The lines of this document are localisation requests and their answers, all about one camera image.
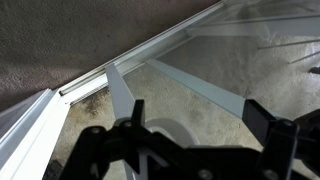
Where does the grey framed screen door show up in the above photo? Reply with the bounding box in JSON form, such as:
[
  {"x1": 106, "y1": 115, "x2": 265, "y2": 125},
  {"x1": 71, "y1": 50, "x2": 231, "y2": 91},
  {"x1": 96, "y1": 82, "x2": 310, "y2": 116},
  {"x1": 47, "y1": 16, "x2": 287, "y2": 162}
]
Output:
[{"x1": 104, "y1": 63, "x2": 142, "y2": 180}]

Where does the white door frame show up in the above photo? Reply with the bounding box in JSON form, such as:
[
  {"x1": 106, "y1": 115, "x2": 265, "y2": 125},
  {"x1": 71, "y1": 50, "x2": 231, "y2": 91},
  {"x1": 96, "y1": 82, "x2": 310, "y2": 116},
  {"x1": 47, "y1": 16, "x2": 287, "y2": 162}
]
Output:
[{"x1": 0, "y1": 0, "x2": 231, "y2": 180}]

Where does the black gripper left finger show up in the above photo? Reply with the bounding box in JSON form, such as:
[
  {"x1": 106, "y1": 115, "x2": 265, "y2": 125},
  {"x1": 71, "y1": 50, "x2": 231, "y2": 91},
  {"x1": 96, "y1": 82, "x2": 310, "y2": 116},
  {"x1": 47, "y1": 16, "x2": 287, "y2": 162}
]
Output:
[{"x1": 59, "y1": 99, "x2": 183, "y2": 180}]

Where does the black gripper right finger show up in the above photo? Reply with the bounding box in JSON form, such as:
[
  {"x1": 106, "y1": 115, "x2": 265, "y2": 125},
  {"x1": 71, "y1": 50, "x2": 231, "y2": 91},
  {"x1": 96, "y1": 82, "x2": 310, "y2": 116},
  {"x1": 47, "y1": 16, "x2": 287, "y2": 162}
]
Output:
[{"x1": 242, "y1": 99, "x2": 320, "y2": 180}]

